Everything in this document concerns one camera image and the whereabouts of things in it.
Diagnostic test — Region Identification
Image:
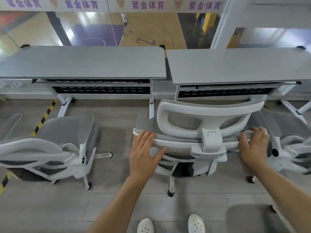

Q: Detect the person's right hand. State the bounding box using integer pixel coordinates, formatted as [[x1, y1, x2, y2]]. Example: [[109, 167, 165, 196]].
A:
[[238, 126, 270, 171]]

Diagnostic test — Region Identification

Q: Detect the person's left hand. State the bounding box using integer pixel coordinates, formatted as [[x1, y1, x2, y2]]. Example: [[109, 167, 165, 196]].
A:
[[129, 129, 168, 183]]

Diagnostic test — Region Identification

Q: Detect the person's left forearm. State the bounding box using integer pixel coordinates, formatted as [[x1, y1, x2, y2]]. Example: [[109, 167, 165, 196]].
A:
[[87, 176, 146, 233]]

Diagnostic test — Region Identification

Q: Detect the person's right forearm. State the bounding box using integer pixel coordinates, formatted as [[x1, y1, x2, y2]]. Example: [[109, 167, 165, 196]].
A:
[[251, 163, 311, 233]]

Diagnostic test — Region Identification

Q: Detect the black yellow floor tape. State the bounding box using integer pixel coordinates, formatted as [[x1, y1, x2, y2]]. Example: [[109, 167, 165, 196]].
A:
[[0, 99, 58, 195]]

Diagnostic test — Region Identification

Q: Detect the row of red yellow pillars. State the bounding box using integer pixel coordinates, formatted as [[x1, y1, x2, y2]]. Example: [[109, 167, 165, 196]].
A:
[[197, 12, 220, 34]]

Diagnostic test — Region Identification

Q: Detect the basketball hoop stand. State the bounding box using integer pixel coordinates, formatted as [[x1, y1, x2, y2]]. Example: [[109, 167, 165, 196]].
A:
[[46, 11, 72, 46]]

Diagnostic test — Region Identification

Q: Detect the white printed window strip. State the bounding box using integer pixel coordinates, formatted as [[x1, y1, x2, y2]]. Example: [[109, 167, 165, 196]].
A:
[[0, 0, 225, 13]]

